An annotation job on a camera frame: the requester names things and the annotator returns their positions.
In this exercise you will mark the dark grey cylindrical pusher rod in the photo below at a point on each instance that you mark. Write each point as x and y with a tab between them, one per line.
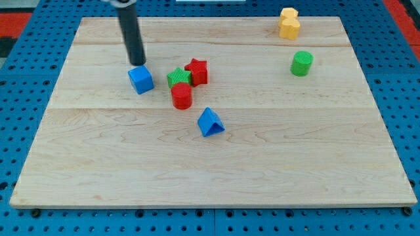
128	21

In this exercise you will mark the light wooden board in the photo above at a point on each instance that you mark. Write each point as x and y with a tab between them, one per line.
316	141

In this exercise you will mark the green star block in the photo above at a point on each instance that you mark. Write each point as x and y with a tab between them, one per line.
179	76

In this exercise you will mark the green cylinder block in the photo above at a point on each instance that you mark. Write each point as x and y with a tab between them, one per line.
302	61

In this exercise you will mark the yellow heart block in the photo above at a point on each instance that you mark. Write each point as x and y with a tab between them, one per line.
289	28

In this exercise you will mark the blue triangle block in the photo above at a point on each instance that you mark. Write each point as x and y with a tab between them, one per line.
210	123

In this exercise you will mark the yellow hexagon block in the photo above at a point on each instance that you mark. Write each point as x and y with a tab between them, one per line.
287	13

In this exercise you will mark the red star block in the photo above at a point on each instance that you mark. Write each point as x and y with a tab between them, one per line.
198	70

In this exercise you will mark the red cylinder block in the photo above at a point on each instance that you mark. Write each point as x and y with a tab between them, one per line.
181	95

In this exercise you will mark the blue cube block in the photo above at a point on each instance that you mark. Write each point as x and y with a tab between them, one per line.
141	79

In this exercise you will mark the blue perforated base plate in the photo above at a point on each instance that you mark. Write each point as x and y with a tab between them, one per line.
386	44

